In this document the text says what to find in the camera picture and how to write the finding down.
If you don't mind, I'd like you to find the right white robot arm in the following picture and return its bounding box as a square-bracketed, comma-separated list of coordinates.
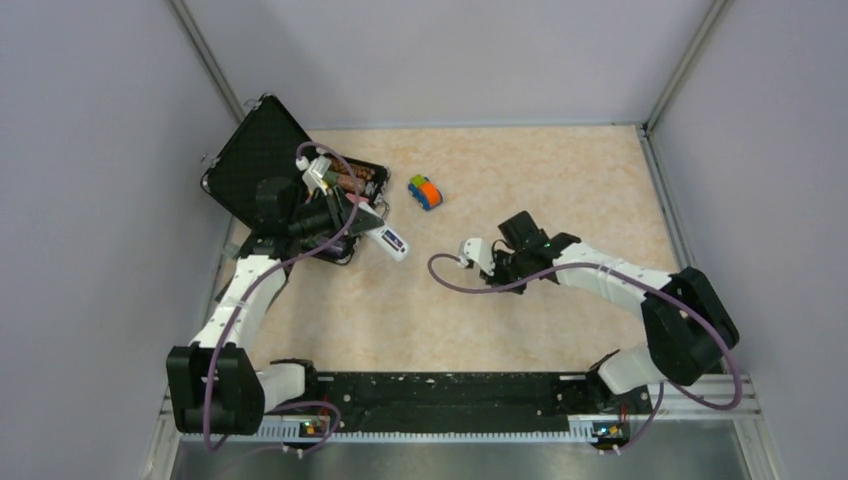
[459, 211, 739, 412]

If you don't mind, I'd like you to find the colourful toy brick car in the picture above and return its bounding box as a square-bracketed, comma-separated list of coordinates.
[407, 175, 444, 211]

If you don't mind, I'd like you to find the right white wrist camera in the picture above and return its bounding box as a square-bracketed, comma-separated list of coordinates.
[457, 238, 495, 277]

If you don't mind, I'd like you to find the white remote control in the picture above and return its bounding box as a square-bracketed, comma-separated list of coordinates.
[358, 201, 410, 262]

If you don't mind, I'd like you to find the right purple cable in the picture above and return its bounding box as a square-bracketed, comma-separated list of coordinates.
[427, 252, 745, 455]

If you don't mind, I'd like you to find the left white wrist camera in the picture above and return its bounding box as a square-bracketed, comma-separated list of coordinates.
[295, 155, 331, 195]

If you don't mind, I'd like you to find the purple cable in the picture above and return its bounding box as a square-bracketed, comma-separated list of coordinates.
[427, 252, 745, 455]
[201, 140, 362, 458]

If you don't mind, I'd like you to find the purple AAA battery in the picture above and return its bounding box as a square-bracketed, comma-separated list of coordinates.
[382, 229, 406, 253]

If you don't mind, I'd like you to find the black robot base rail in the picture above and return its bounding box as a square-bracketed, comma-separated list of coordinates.
[266, 372, 653, 442]

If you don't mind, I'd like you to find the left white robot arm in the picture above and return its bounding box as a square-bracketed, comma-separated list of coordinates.
[166, 177, 386, 437]

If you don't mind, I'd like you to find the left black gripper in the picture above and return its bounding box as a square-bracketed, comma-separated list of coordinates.
[287, 183, 383, 241]

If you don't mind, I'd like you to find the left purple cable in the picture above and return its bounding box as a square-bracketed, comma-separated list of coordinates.
[201, 140, 362, 458]

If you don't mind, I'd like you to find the black poker chip case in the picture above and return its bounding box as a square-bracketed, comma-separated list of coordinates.
[201, 93, 391, 265]

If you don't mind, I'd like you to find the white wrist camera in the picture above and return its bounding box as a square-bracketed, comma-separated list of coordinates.
[295, 155, 331, 195]
[457, 238, 495, 277]

